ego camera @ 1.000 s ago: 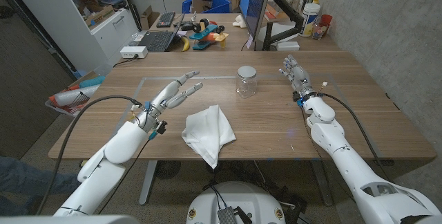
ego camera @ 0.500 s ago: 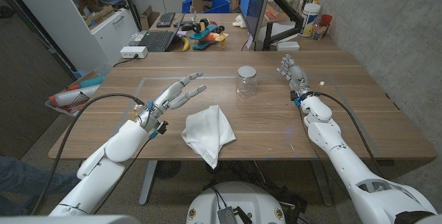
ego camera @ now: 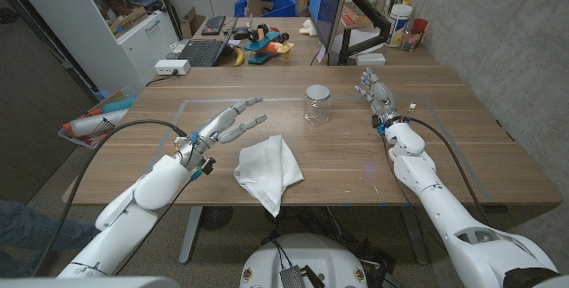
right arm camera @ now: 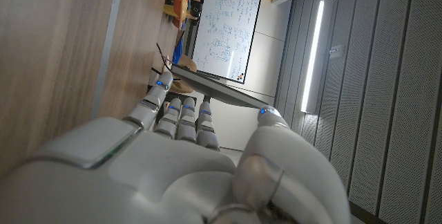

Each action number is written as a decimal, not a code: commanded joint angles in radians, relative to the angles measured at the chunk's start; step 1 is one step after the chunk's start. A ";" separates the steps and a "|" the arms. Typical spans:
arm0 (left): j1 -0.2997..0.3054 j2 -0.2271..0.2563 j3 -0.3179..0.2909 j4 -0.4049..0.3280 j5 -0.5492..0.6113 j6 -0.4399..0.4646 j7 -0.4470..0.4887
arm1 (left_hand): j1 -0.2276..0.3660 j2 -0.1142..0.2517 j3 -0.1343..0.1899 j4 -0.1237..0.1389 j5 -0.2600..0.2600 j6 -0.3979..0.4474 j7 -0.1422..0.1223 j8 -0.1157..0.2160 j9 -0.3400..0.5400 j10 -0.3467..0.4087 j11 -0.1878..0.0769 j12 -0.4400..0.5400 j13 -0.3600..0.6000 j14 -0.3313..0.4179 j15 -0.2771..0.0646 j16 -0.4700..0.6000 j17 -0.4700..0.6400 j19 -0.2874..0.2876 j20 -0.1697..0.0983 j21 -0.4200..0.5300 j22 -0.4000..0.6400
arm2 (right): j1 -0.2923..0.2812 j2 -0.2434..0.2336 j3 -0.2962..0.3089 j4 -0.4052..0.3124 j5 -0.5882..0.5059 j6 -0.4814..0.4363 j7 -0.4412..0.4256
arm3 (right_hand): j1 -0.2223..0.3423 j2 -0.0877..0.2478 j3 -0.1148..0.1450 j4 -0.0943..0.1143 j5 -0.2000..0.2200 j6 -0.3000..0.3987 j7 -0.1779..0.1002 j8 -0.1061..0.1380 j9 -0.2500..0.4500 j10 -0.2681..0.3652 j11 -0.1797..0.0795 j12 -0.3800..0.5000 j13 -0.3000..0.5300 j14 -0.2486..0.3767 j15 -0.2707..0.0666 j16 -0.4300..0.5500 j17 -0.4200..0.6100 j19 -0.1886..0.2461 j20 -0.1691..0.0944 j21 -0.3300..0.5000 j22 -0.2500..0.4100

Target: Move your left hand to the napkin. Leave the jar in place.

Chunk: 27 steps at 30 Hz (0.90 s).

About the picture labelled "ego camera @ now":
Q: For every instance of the small clear glass jar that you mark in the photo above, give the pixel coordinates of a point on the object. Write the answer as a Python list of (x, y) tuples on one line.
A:
[(411, 40)]

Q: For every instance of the black laptop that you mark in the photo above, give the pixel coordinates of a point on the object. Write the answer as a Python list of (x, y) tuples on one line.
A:
[(202, 52)]

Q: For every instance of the teal roll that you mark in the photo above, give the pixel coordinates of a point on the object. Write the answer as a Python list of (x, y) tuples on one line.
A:
[(117, 105)]

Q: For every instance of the white plush toy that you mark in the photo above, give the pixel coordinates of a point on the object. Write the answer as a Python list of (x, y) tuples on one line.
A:
[(307, 28)]

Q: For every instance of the blue plastic bin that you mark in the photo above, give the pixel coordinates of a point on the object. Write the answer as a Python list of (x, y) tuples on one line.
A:
[(280, 3)]

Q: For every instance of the white wipes canister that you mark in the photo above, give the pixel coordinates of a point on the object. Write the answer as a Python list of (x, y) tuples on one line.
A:
[(398, 23)]

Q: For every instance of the red cup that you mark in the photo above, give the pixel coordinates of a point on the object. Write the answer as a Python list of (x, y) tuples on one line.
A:
[(420, 25)]

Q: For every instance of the white cloth napkin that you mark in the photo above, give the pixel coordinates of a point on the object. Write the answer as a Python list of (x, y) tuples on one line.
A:
[(266, 168)]

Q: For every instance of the yellow banana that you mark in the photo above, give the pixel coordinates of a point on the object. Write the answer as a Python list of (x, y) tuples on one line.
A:
[(239, 57)]

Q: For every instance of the white bubble wrap roll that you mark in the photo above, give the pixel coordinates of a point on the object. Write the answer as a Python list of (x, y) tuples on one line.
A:
[(91, 123)]

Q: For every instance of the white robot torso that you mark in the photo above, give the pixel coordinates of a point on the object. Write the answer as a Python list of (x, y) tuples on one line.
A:
[(311, 252)]

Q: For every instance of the brown cardboard box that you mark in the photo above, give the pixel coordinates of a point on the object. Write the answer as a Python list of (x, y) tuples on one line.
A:
[(189, 23)]

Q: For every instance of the white power strip box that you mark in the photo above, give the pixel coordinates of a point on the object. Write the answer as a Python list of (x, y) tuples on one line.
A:
[(171, 66)]

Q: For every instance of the glass jar with silver lid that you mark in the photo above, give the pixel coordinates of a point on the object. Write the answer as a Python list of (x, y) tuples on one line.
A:
[(317, 108)]

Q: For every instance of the clear floor bin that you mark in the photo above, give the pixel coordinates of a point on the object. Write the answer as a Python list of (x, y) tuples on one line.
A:
[(77, 139)]

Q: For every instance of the black keyboard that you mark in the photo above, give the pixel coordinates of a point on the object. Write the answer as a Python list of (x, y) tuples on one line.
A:
[(213, 25)]

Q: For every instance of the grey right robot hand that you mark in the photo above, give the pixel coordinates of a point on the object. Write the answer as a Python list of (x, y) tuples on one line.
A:
[(381, 97)]

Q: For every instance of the white shelf cabinet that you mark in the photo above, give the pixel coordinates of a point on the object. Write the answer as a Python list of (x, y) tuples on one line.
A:
[(133, 43)]

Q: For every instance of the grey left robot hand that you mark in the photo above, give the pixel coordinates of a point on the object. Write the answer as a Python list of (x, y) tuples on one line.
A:
[(209, 132)]

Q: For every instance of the colourful toy airplane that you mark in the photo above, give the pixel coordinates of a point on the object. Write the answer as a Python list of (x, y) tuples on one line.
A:
[(266, 45)]

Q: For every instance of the person leg in jeans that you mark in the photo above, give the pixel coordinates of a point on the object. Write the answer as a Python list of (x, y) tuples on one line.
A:
[(26, 230)]

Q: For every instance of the small flat white box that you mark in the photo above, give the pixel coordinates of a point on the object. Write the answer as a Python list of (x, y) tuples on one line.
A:
[(370, 59)]

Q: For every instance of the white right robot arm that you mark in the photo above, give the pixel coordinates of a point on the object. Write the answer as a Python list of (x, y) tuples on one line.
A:
[(444, 217)]

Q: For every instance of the grey table leg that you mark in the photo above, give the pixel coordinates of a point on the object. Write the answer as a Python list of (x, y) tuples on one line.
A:
[(414, 234), (190, 234)]

